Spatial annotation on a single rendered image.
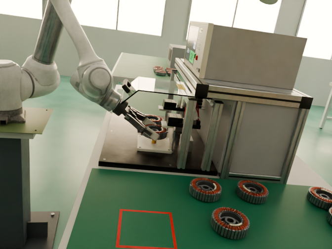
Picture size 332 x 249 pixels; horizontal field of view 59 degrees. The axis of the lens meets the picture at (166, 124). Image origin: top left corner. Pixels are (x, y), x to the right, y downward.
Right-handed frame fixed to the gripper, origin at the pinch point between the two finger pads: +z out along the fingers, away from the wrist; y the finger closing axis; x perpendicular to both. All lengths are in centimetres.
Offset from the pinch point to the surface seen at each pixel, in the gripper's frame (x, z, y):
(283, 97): 45, 24, 22
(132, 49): -27, -11, -472
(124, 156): -11.8, -6.4, 14.0
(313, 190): 26, 54, 32
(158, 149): -3.5, 5.1, 7.4
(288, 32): 189, 213, -474
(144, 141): -6.7, -0.2, -0.8
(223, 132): 20.7, 17.7, 16.8
